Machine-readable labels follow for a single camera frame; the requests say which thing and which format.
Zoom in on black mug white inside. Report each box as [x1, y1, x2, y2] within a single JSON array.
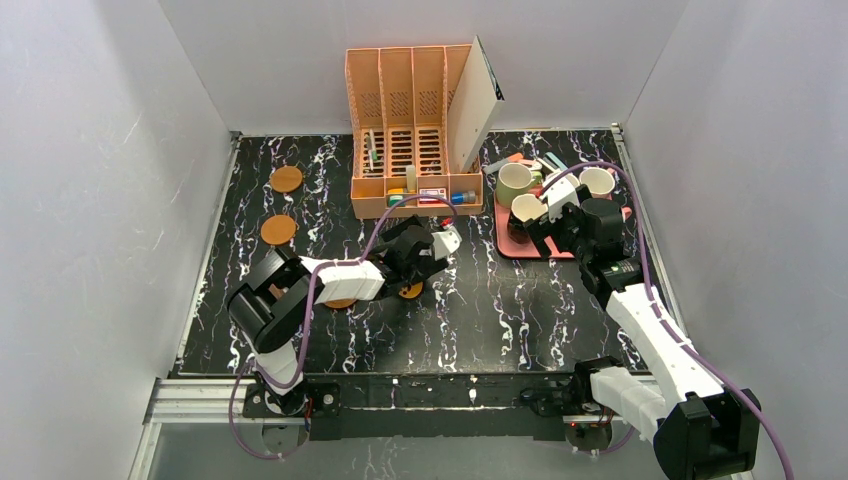
[[507, 193, 548, 244]]

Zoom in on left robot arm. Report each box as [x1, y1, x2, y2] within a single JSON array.
[[225, 216, 462, 396]]

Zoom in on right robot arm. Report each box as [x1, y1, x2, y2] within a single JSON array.
[[522, 184, 760, 479]]

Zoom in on orange coaster with black logo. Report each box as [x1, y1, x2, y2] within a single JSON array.
[[398, 282, 424, 300]]

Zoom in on ridged orange round coaster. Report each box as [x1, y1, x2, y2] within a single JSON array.
[[324, 299, 357, 310]]

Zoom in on plain orange coaster near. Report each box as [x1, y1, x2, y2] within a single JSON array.
[[260, 214, 298, 246]]

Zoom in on plain orange coaster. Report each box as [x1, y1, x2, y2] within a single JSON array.
[[260, 214, 298, 246], [269, 165, 304, 194]]

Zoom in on plain orange coaster far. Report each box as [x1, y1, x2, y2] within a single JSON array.
[[269, 165, 304, 194]]

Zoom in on pink tray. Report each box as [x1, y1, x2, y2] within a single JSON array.
[[494, 202, 542, 259]]

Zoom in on teal eraser block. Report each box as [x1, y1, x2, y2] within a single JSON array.
[[545, 152, 567, 171]]

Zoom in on green mug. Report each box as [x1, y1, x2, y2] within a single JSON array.
[[495, 163, 543, 208]]

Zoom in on red white card box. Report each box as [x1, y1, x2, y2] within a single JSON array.
[[418, 188, 448, 205]]

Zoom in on blue grey bottle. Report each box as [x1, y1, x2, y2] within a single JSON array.
[[450, 190, 477, 205]]

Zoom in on white tube in organizer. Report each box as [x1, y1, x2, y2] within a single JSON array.
[[405, 165, 417, 193]]

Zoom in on grey marker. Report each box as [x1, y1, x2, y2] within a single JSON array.
[[482, 159, 510, 175]]

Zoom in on pen in organizer slot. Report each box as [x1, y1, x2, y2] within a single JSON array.
[[365, 129, 379, 170]]

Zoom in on orange desk file organizer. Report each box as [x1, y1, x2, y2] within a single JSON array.
[[345, 44, 483, 220]]

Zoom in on white leaning book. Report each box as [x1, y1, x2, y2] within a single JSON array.
[[447, 35, 505, 174]]

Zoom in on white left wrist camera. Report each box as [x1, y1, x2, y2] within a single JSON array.
[[432, 225, 462, 260]]

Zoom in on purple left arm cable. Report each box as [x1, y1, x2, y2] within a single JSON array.
[[228, 193, 460, 461]]

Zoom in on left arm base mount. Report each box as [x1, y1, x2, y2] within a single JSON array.
[[240, 381, 341, 457]]

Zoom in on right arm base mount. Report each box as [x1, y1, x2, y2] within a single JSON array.
[[518, 380, 635, 457]]

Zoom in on aluminium front rail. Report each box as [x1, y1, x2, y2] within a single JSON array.
[[142, 377, 737, 425]]

